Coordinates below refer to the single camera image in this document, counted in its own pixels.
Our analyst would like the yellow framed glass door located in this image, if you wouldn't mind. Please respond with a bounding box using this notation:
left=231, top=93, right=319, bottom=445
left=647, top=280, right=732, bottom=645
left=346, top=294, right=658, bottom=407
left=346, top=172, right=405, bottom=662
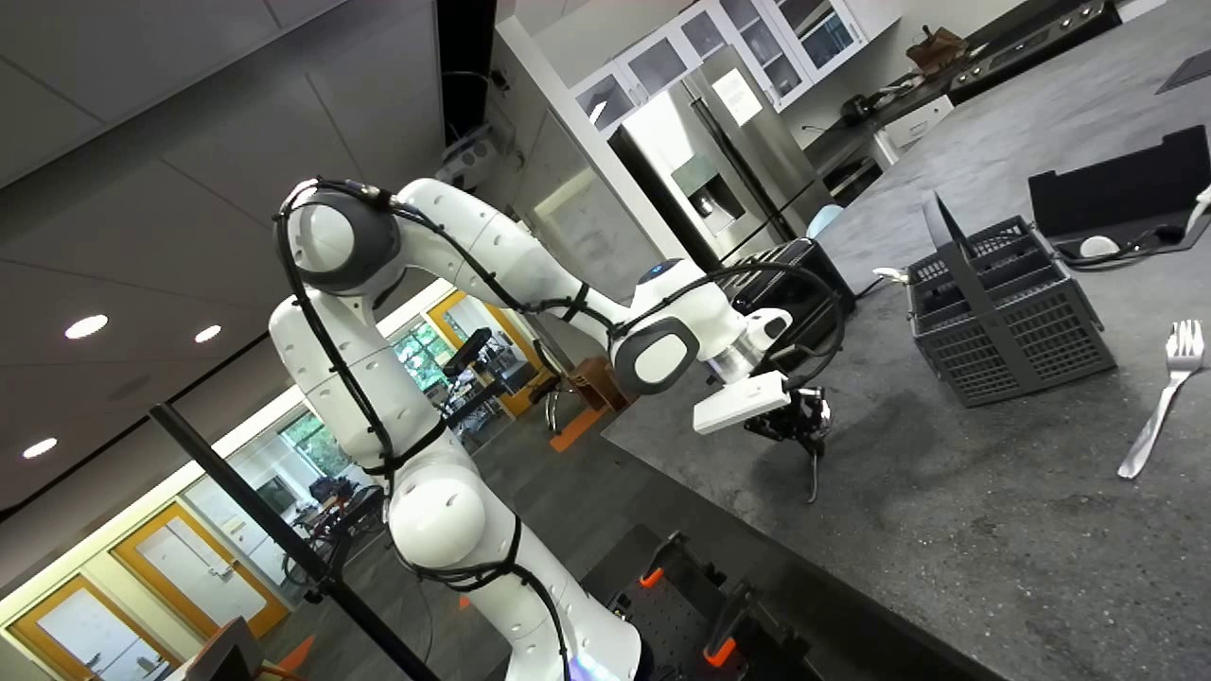
left=111, top=503, right=295, bottom=639
left=2, top=570, right=180, bottom=681

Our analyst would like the white glass door cabinet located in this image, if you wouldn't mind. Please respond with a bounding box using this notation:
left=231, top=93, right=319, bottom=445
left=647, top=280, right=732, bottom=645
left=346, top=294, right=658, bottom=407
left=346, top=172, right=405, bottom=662
left=568, top=0, right=886, bottom=136

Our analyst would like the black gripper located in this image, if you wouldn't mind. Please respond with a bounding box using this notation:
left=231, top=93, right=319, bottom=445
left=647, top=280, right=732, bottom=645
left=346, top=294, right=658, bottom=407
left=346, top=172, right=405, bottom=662
left=754, top=381, right=834, bottom=465

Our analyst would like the black open case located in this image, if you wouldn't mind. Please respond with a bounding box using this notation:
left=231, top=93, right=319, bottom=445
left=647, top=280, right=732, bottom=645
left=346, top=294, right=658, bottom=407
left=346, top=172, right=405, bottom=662
left=1024, top=120, right=1211, bottom=261

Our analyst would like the silver fork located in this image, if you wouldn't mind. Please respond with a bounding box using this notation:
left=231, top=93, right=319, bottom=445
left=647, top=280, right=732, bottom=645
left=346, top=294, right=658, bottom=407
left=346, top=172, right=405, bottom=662
left=1113, top=313, right=1211, bottom=484

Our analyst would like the gray cutlery basket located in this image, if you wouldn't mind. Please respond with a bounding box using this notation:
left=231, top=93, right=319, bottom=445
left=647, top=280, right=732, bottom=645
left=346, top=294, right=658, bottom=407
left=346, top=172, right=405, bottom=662
left=906, top=189, right=1121, bottom=407

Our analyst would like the black clamp orange handle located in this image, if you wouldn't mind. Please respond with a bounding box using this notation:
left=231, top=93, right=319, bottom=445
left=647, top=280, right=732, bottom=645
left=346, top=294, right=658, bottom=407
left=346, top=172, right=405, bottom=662
left=692, top=587, right=763, bottom=674
left=629, top=525, right=695, bottom=597

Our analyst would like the black and chrome toaster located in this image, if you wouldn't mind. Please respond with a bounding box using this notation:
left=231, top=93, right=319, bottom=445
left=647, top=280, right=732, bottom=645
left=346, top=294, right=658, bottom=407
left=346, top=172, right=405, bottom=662
left=733, top=240, right=864, bottom=334

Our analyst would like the stainless steel refrigerator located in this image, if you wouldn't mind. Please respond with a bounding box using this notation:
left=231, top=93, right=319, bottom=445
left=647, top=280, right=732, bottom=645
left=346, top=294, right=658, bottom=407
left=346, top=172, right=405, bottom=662
left=605, top=52, right=829, bottom=276

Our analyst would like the kitchen counter with drawers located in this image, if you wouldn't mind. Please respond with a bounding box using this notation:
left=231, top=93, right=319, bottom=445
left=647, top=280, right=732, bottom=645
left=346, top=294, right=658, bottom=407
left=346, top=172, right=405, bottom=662
left=807, top=0, right=1130, bottom=175

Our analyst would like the small white rounded object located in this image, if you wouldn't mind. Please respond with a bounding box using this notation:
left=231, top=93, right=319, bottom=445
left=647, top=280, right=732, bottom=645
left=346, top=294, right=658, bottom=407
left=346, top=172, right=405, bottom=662
left=1076, top=232, right=1129, bottom=265

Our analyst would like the black metal pole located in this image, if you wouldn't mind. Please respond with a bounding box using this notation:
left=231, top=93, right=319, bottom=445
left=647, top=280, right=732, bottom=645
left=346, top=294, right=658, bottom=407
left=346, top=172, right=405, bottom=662
left=146, top=400, right=443, bottom=681

